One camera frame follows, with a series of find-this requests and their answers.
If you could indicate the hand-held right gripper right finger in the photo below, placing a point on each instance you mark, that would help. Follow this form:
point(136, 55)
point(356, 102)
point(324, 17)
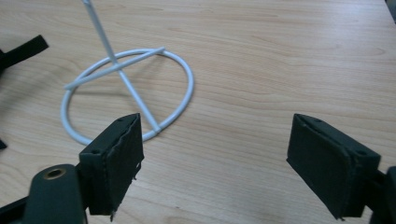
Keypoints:
point(323, 168)

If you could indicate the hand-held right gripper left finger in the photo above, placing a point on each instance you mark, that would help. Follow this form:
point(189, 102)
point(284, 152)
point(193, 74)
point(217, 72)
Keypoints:
point(113, 168)

